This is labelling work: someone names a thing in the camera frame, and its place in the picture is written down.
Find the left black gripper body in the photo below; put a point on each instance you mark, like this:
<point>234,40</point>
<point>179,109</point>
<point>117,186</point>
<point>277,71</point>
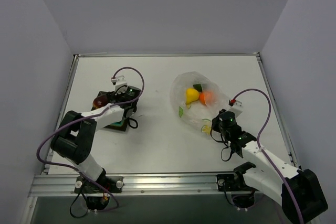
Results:
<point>111,98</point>

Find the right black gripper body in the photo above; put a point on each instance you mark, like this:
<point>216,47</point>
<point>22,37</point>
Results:
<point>216,123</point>

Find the dark brown fake fruit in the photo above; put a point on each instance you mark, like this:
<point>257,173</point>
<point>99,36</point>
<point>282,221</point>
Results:
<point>100,101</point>

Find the orange fake fruit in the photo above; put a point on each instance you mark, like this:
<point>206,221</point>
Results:
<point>207,98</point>

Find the translucent plastic bag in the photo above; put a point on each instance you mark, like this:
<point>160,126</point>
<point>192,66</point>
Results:
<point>195,115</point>

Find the yellow fake pear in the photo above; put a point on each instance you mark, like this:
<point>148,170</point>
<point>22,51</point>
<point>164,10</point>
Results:
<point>191,95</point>

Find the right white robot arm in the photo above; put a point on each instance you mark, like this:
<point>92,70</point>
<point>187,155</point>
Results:
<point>297,192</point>

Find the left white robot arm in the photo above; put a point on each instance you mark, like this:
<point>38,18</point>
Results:
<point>112,110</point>

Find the green fake leaf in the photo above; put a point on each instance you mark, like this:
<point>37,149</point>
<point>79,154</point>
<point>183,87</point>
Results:
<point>199,87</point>

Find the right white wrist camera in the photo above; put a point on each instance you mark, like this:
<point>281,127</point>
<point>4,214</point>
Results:
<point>236,107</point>

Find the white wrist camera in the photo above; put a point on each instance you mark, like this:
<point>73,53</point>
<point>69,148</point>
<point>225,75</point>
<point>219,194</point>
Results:
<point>118,82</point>
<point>236,107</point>

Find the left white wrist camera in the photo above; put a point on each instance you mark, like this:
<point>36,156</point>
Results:
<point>118,82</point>

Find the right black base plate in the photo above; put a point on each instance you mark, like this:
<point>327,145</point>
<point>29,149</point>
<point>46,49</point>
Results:
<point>230,182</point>

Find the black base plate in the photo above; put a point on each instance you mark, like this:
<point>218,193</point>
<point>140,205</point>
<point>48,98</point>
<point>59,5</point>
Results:
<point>230,182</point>
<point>113,185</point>

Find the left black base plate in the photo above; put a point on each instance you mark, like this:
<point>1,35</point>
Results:
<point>113,185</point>

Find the aluminium front rail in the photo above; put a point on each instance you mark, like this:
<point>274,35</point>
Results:
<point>133,184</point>

